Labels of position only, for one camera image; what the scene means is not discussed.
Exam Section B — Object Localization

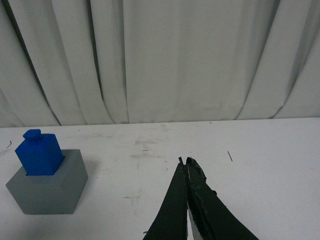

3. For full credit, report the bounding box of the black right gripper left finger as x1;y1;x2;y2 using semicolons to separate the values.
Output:
144;157;188;240

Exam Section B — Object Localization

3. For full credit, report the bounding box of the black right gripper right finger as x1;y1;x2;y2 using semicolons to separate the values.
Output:
185;157;257;240

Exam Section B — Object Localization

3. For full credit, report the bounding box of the blue block with knob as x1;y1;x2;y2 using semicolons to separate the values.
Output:
15;129;65;176

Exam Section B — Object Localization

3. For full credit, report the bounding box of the gray cube base with hole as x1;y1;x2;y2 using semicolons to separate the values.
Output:
5;149;88;215

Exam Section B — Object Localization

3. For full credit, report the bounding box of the white curtain backdrop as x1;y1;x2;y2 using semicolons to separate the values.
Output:
0;0;320;127

